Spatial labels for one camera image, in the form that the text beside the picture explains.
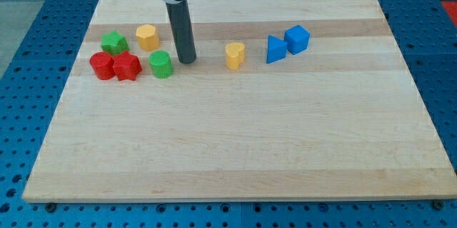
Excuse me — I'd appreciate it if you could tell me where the yellow heart block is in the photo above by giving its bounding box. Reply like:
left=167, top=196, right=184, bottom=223
left=225, top=42, right=246, bottom=70

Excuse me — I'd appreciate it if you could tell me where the light wooden board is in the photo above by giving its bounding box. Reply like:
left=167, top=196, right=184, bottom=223
left=22, top=0, right=456, bottom=203

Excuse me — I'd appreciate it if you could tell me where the blue triangle block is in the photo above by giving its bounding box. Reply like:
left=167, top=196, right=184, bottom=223
left=266, top=35, right=287, bottom=64

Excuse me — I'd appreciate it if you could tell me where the green cylinder block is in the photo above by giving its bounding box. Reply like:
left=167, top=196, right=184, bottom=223
left=149, top=50, right=174, bottom=79

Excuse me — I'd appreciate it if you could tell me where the blue cube block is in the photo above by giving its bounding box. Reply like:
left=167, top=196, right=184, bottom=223
left=284, top=25, right=311, bottom=55

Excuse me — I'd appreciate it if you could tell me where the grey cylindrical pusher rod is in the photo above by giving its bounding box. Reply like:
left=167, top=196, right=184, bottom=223
left=166, top=0, right=196, bottom=64

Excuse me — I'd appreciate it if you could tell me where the yellow hexagon block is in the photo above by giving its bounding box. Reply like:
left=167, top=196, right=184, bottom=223
left=136, top=24, right=160, bottom=51

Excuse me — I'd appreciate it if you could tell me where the red star block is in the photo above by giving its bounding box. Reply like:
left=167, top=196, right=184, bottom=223
left=113, top=51, right=142, bottom=81

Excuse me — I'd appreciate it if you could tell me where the green star block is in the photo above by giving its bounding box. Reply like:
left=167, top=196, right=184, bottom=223
left=101, top=30, right=130, bottom=56

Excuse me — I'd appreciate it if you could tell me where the red cylinder block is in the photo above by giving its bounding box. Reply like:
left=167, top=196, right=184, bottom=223
left=89, top=51, right=115, bottom=80

